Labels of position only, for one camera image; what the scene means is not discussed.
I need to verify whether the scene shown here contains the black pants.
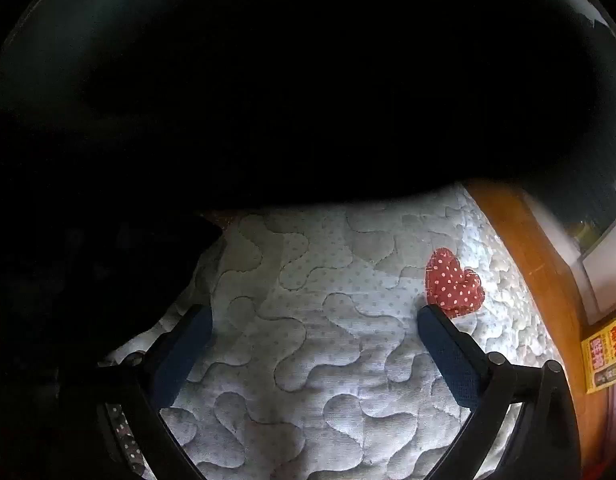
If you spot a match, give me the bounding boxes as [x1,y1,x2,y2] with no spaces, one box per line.
[0,0,616,376]

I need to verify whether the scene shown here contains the wooden bed frame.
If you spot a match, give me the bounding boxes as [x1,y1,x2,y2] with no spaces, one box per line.
[465,180,614,480]

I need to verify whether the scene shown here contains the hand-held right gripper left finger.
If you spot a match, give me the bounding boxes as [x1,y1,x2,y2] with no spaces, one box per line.
[58,304,214,480]

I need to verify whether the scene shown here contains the white board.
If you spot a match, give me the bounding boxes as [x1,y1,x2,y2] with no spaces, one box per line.
[580,217,616,326]

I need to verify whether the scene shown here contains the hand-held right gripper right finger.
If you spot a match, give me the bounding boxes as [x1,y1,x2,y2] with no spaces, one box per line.
[417,305,581,480]

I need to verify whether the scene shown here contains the heart-patterned quilted bedspread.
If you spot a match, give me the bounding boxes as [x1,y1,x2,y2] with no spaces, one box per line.
[95,182,569,480]

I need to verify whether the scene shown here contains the yellow printed box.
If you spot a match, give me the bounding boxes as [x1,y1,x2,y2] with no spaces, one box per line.
[580,310,616,395]

